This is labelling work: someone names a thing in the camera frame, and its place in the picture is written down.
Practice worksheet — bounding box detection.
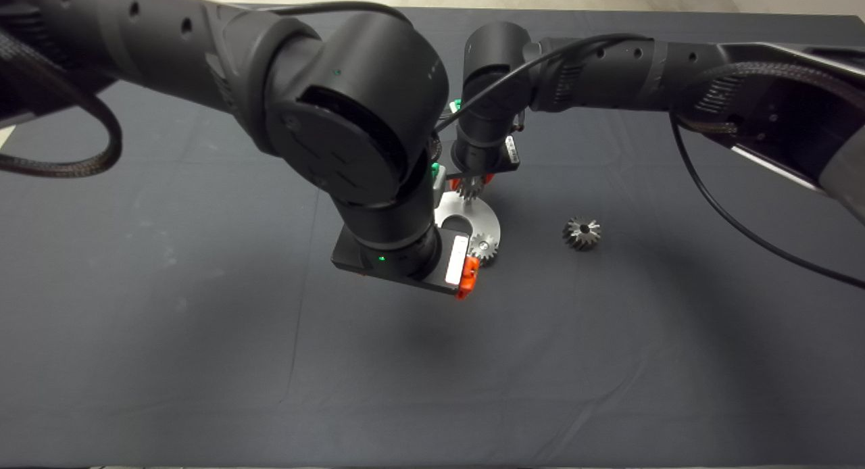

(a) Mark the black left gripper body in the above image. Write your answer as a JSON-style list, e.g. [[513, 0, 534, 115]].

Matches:
[[330, 226, 474, 295]]

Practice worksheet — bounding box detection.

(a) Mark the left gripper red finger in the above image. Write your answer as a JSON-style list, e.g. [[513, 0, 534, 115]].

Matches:
[[456, 255, 480, 301]]

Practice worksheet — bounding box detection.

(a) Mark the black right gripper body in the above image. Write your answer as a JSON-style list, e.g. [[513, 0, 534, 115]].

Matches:
[[449, 134, 522, 182]]

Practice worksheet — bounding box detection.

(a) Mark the larger steel bevel gear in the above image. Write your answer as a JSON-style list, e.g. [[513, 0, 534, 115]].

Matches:
[[561, 216, 601, 251]]

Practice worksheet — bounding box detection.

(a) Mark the round metal plate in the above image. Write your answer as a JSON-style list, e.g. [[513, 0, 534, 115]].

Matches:
[[435, 191, 502, 250]]

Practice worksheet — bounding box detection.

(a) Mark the dark table cloth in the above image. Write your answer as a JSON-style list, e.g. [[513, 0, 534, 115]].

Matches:
[[0, 1, 865, 466]]

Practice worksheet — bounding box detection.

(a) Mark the thin black left cable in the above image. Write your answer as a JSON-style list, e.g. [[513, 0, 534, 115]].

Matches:
[[260, 1, 413, 24]]

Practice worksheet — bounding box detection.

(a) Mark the black braided cable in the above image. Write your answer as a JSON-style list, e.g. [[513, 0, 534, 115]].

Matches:
[[0, 30, 124, 179]]

